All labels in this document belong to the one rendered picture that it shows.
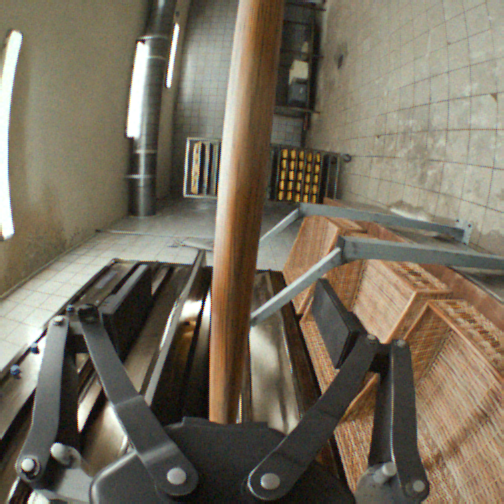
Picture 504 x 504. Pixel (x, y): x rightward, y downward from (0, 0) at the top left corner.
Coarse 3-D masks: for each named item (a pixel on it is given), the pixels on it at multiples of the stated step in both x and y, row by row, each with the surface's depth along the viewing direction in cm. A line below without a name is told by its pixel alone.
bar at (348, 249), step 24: (288, 216) 104; (336, 216) 102; (360, 216) 103; (384, 216) 103; (264, 240) 106; (360, 240) 57; (384, 240) 60; (456, 240) 112; (336, 264) 58; (456, 264) 59; (480, 264) 59; (288, 288) 61; (264, 312) 62; (240, 408) 38
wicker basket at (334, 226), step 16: (304, 224) 169; (320, 224) 170; (336, 224) 118; (352, 224) 125; (304, 240) 173; (320, 240) 173; (336, 240) 117; (288, 256) 177; (304, 256) 177; (320, 256) 177; (288, 272) 177; (304, 272) 171; (336, 288) 125; (304, 304) 127
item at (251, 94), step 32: (256, 0) 11; (256, 32) 12; (256, 64) 12; (256, 96) 13; (224, 128) 15; (256, 128) 14; (224, 160) 15; (256, 160) 15; (224, 192) 16; (256, 192) 15; (224, 224) 16; (256, 224) 16; (224, 256) 17; (256, 256) 17; (224, 288) 17; (224, 320) 18; (224, 352) 19; (224, 384) 21; (224, 416) 22
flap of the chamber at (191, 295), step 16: (192, 272) 138; (192, 288) 126; (192, 304) 123; (176, 320) 96; (192, 320) 120; (176, 336) 91; (192, 336) 117; (176, 352) 88; (160, 368) 71; (176, 368) 86; (160, 384) 68; (176, 384) 83; (160, 400) 65; (176, 400) 80; (160, 416) 63; (128, 448) 44
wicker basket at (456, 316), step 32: (416, 320) 53; (448, 320) 44; (480, 320) 43; (416, 352) 57; (448, 352) 55; (480, 352) 33; (416, 384) 63; (448, 384) 51; (480, 384) 40; (352, 416) 66; (448, 416) 47; (480, 416) 36; (352, 448) 57; (448, 448) 42; (480, 448) 32; (352, 480) 48; (448, 480) 36; (480, 480) 27
